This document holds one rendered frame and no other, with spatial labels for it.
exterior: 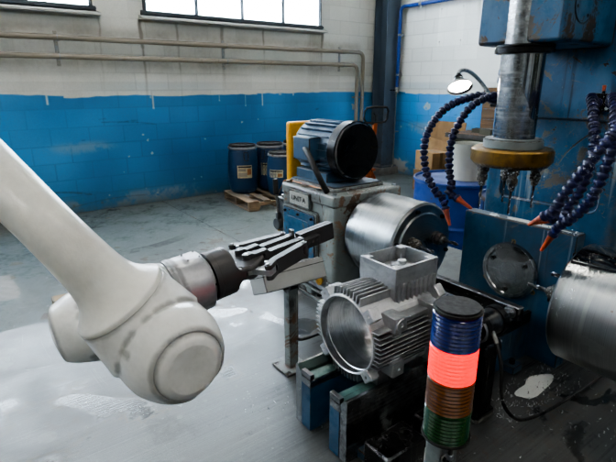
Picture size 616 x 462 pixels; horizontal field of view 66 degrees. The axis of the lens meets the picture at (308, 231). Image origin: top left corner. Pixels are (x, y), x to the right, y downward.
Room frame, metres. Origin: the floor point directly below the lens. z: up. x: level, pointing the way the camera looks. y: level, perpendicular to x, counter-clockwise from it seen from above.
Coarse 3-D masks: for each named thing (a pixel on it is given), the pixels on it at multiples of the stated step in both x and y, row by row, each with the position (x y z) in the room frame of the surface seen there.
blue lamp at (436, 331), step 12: (432, 324) 0.53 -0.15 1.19; (444, 324) 0.51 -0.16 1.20; (456, 324) 0.50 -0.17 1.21; (468, 324) 0.50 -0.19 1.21; (480, 324) 0.51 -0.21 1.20; (432, 336) 0.53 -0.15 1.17; (444, 336) 0.51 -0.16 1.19; (456, 336) 0.50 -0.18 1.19; (468, 336) 0.50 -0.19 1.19; (480, 336) 0.52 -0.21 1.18; (444, 348) 0.51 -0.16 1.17; (456, 348) 0.50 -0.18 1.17; (468, 348) 0.50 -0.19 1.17
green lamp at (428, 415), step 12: (432, 420) 0.51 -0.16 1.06; (444, 420) 0.50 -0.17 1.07; (456, 420) 0.50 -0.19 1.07; (468, 420) 0.51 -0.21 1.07; (432, 432) 0.51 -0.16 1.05; (444, 432) 0.50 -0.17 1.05; (456, 432) 0.50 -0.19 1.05; (468, 432) 0.52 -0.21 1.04; (444, 444) 0.50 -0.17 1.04; (456, 444) 0.50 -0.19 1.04
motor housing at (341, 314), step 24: (336, 288) 0.85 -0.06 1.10; (360, 288) 0.83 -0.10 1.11; (384, 288) 0.84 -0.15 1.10; (336, 312) 0.90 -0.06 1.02; (360, 312) 0.78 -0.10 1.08; (408, 312) 0.81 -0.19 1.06; (336, 336) 0.89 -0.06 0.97; (360, 336) 0.91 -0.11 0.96; (384, 336) 0.76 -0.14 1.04; (408, 336) 0.79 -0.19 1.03; (336, 360) 0.84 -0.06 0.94; (360, 360) 0.84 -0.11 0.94; (384, 360) 0.75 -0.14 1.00; (408, 360) 0.80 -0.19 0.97
